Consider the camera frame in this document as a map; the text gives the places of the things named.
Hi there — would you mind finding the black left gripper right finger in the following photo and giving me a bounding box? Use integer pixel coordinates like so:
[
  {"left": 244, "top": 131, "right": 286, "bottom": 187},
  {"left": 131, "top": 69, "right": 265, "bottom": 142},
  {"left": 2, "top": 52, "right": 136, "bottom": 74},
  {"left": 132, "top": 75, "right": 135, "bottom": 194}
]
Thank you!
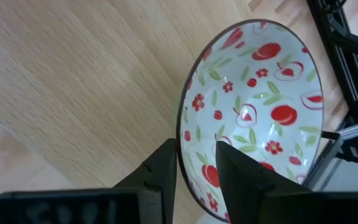
[{"left": 215, "top": 140, "right": 358, "bottom": 224}]

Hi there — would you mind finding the silver aluminium bracket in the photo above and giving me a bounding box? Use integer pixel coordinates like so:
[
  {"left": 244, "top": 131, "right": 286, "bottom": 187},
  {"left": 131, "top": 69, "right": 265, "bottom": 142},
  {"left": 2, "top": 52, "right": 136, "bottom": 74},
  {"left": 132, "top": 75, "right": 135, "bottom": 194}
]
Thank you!
[{"left": 305, "top": 119, "right": 358, "bottom": 191}]

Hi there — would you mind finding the black aluminium rig frame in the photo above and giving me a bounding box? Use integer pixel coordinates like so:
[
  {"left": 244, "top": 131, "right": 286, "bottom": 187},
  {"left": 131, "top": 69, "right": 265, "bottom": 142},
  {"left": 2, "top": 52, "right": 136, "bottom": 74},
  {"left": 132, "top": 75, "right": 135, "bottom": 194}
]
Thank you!
[{"left": 306, "top": 0, "right": 358, "bottom": 175}]

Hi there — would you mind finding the white bowl with red fruits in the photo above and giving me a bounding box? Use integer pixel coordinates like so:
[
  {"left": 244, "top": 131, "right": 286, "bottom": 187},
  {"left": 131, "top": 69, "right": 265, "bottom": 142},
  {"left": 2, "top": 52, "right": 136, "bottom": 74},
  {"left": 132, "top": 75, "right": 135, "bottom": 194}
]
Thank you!
[{"left": 175, "top": 18, "right": 325, "bottom": 223}]

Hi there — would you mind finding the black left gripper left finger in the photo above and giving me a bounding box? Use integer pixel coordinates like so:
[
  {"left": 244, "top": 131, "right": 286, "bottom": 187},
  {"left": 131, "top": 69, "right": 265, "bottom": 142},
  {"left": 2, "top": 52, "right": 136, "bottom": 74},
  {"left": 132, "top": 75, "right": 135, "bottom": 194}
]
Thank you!
[{"left": 0, "top": 139, "right": 178, "bottom": 224}]

